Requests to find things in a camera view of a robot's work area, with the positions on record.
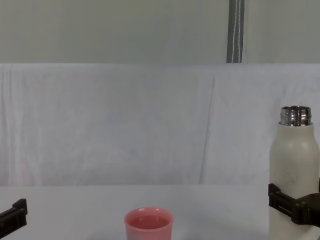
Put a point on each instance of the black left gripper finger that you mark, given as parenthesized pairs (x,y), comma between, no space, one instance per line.
(19,212)

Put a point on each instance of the cream vacuum bottle steel neck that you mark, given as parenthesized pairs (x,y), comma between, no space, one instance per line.
(295,160)

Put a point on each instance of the white table cloth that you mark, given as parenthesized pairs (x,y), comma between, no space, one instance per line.
(75,212)

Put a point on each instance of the pink cup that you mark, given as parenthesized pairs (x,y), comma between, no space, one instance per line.
(140,231)

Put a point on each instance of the white wrinkled backdrop cloth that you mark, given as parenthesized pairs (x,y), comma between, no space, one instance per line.
(112,125)

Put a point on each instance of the grey striped post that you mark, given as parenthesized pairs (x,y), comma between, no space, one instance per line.
(235,32)

